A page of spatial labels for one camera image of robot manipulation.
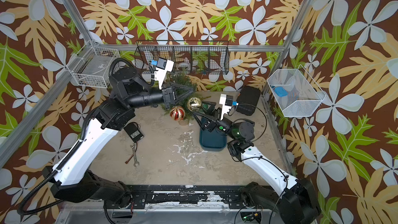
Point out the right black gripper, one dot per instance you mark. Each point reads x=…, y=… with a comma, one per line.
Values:
x=215, y=123

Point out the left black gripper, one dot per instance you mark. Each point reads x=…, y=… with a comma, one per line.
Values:
x=168, y=97

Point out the small green christmas tree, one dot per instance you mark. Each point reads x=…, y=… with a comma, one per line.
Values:
x=183, y=80

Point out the gold ball ornament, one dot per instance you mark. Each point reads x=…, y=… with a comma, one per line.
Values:
x=194, y=104

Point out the red gold striped ornament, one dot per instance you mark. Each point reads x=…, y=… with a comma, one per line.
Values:
x=177, y=113

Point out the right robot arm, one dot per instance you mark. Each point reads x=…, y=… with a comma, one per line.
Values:
x=293, y=199

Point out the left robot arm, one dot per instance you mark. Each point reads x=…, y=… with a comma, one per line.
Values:
x=70, y=177

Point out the white round item in basket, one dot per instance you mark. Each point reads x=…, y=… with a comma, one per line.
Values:
x=183, y=66

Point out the teal plastic tray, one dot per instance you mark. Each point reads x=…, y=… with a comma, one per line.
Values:
x=212, y=141

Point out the black hard case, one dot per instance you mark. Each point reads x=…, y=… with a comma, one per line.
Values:
x=248, y=100

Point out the small black box device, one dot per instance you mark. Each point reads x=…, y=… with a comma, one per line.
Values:
x=133, y=130

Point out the blue object in basket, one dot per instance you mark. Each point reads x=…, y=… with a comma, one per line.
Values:
x=280, y=91

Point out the silver wrench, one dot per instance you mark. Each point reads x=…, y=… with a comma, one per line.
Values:
x=133, y=156

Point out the white mesh basket right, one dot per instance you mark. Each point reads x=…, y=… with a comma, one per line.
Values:
x=304, y=94

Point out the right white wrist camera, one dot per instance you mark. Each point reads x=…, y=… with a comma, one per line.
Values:
x=227, y=102

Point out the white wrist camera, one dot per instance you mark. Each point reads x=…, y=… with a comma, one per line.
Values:
x=227, y=102
x=159, y=69

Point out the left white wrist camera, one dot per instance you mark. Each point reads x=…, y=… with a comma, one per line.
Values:
x=159, y=69

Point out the black wire basket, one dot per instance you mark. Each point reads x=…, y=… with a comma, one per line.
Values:
x=204, y=56

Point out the white wire basket left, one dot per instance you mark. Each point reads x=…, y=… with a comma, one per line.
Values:
x=89, y=67

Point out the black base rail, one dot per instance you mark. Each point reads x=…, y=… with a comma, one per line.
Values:
x=143, y=196

